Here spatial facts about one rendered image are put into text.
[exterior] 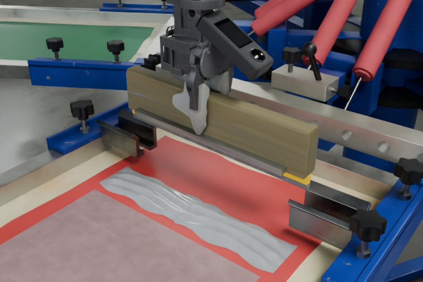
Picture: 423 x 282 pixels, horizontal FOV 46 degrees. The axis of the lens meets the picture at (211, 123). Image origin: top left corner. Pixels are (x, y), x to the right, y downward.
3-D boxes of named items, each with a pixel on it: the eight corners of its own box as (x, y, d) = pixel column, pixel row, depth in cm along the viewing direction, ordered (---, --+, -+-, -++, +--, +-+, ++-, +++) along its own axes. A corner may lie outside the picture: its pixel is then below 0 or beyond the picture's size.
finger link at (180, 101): (177, 125, 82) (182, 70, 79) (206, 136, 78) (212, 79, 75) (164, 129, 79) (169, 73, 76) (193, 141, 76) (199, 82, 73)
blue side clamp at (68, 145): (68, 178, 92) (62, 145, 89) (51, 169, 95) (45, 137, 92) (175, 119, 114) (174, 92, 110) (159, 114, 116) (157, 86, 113)
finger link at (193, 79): (201, 104, 78) (206, 49, 75) (209, 107, 77) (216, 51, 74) (181, 109, 74) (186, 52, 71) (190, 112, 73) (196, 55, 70)
